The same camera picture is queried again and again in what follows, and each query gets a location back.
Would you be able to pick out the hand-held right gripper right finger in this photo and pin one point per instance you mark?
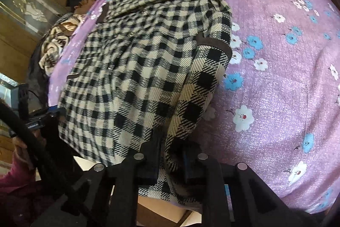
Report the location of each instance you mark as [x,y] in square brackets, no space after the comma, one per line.
[190,168]

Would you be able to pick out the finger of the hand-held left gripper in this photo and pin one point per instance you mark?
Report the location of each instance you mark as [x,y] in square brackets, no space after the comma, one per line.
[53,112]

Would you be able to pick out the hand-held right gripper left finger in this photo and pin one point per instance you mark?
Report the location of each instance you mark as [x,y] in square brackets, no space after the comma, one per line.
[155,160]

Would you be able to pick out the black and cream checked coat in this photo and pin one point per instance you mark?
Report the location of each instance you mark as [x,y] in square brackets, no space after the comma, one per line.
[138,70]

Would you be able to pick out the person's left forearm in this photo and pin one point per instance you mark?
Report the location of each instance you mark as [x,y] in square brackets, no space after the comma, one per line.
[18,189]

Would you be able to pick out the person's left hand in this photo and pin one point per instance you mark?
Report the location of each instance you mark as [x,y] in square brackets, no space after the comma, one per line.
[21,146]

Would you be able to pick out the wooden wardrobe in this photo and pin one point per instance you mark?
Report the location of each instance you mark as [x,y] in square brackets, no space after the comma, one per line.
[21,38]

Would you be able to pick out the purple floral bedsheet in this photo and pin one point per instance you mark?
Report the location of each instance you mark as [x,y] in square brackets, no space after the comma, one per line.
[279,83]

